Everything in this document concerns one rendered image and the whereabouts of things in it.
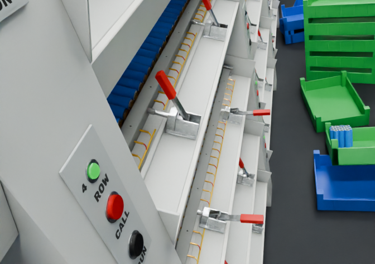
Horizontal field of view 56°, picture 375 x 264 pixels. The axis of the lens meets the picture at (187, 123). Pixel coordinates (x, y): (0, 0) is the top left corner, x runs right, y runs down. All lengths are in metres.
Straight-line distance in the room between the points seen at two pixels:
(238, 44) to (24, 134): 0.74
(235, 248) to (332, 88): 1.13
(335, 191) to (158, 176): 0.97
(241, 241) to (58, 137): 0.65
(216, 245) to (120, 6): 0.40
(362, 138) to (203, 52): 0.98
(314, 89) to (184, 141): 1.36
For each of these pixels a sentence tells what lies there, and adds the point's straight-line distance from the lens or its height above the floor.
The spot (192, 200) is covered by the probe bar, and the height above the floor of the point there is 0.57.
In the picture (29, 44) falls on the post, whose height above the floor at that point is 0.95.
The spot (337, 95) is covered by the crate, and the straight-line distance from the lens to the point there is 1.73.
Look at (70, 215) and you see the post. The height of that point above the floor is 0.86.
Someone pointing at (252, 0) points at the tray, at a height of 0.53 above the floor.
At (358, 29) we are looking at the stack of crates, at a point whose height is 0.27.
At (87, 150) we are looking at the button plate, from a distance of 0.22.
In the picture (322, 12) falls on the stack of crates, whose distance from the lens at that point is 1.66.
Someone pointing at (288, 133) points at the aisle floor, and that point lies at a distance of 1.54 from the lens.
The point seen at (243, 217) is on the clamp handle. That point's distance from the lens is 0.57.
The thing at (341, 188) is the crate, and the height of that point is 0.00.
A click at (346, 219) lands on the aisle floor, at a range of 1.25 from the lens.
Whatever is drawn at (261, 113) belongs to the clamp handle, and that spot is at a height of 0.55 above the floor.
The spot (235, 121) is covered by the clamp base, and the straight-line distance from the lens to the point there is 0.77.
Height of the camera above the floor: 1.00
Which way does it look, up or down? 36 degrees down
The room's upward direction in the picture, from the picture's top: 17 degrees counter-clockwise
